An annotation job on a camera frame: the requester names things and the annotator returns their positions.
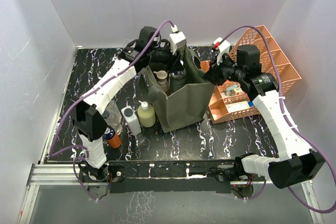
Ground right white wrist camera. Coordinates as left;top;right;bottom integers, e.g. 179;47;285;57
212;37;230;66

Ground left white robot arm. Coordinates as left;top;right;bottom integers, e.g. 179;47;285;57
71;26;161;182

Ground olive green canvas bag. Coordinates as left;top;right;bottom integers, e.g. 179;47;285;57
138;47;215;133

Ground yellow-green pump soap bottle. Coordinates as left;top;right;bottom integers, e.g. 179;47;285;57
137;101;156;127

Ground white rectangular bottle black cap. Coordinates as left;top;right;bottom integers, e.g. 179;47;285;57
121;106;141;136

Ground clear square bottle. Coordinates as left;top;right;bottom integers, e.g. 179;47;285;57
102;110;122;135
105;100;122;122

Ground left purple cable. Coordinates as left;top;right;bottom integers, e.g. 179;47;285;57
48;19;176;201

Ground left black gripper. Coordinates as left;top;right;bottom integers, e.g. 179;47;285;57
148;41;184;73

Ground orange tall file organizer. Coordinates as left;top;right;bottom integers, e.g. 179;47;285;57
229;25;301;96

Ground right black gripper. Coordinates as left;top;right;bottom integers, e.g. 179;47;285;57
203;54;245;87

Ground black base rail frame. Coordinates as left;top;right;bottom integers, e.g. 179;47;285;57
76;158;266;196

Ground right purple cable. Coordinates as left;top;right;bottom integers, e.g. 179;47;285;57
223;25;336;214

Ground clear square bottle far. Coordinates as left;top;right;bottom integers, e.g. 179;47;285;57
105;100;122;122

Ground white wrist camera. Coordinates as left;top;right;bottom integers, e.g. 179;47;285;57
168;25;187;55
212;37;230;66

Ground orange low basket tray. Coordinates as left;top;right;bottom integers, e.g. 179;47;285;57
200;60;261;124

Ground orange spray bottle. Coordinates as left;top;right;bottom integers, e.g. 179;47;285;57
102;126;121;149

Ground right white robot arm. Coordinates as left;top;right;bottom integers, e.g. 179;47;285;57
203;44;325;189

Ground beige pump lotion bottle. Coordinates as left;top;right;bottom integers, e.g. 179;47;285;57
153;70;169;94

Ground purple cable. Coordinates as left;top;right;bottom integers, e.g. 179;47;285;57
223;25;336;214
48;19;176;201

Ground clear square bottle near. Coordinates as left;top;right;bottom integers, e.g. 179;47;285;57
102;110;122;135

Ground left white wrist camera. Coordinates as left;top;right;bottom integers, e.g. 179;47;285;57
168;25;187;55

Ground small boxes in tray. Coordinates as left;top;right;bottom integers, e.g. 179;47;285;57
224;84;244;97

